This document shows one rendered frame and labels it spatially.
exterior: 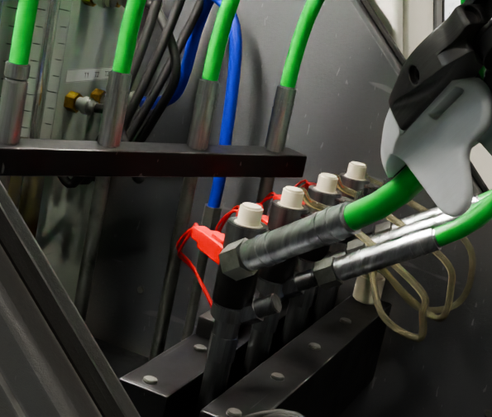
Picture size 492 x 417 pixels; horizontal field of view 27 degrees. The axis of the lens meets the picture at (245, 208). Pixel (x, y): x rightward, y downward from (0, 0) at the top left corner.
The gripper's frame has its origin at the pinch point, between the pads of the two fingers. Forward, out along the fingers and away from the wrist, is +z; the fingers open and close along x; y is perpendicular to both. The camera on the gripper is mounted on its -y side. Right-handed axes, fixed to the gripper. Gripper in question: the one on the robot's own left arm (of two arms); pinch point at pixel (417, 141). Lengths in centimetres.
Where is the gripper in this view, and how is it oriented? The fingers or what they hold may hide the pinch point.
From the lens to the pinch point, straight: 52.0
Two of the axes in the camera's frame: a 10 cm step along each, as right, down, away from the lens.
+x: 8.7, -1.8, 4.6
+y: 3.5, 8.7, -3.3
